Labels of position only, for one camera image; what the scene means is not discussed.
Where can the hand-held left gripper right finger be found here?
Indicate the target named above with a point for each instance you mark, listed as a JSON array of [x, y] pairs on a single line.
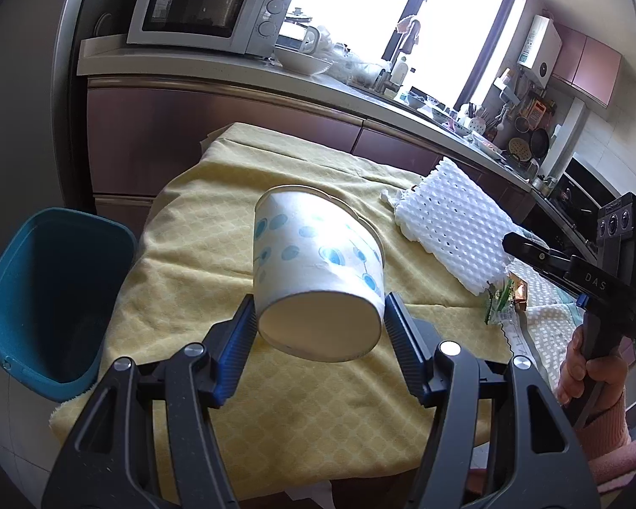
[[403, 340]]

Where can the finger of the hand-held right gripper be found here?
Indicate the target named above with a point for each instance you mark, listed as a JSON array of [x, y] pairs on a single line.
[[530, 254]]

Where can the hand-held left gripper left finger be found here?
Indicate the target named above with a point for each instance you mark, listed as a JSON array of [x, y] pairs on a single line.
[[238, 344]]

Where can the brown foil snack wrapper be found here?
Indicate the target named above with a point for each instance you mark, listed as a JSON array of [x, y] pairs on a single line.
[[520, 294]]

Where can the blue dotted white paper cup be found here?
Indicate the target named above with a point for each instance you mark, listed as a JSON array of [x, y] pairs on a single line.
[[307, 254]]

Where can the blue plastic trash bin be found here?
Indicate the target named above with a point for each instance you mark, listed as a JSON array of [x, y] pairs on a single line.
[[47, 286]]

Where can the person's right forearm pink sleeve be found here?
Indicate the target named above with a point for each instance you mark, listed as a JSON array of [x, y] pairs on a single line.
[[612, 435]]

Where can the person's right hand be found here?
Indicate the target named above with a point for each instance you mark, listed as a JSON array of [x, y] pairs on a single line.
[[570, 368]]

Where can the green snack wrapper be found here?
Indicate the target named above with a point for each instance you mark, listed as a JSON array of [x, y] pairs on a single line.
[[495, 302]]

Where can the small metal pot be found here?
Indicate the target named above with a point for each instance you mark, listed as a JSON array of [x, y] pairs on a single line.
[[541, 184]]

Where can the grey white patterned cloth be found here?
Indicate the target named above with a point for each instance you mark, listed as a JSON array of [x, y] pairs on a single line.
[[551, 323]]

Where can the black built-in oven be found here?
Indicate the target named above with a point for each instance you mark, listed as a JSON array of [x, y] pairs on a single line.
[[583, 185]]

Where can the white foam net sleeve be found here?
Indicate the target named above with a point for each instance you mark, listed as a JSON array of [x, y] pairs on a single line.
[[450, 212]]

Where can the yellow checked tablecloth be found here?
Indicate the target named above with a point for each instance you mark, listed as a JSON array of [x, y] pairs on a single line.
[[191, 254]]

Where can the round perforated strainer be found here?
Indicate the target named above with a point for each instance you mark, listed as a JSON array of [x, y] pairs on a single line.
[[517, 147]]

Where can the black hanging frying pan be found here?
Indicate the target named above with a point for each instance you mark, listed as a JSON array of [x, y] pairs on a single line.
[[539, 142]]

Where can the white plate with food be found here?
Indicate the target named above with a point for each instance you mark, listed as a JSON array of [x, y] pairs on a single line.
[[487, 147]]

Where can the white dotted utensil holder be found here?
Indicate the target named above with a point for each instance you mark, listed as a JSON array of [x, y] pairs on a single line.
[[477, 124]]

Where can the orange grater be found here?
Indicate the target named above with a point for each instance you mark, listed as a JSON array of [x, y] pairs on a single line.
[[535, 114]]

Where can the patterned shallow bowl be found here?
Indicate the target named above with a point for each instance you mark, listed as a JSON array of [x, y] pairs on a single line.
[[460, 128]]

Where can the small blue bowl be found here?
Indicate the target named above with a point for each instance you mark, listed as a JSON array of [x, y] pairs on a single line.
[[416, 100]]

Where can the purple kitchen base cabinet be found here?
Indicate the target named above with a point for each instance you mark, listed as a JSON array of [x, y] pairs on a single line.
[[191, 127]]

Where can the white soap bottle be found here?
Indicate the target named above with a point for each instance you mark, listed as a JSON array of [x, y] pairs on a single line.
[[400, 70]]

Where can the white ceramic bowl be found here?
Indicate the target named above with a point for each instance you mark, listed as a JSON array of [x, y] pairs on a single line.
[[302, 62]]

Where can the kitchen window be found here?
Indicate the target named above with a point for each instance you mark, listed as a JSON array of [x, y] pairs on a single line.
[[350, 10]]

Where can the grey refrigerator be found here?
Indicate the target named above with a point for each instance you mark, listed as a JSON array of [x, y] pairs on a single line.
[[21, 116]]

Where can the white microwave oven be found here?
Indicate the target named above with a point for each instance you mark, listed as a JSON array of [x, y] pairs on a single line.
[[191, 10]]

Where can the pink upper wall cabinet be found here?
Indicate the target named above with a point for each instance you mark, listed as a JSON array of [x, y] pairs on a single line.
[[588, 63]]

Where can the white wall water heater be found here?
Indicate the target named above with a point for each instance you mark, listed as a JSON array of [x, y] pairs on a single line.
[[540, 47]]

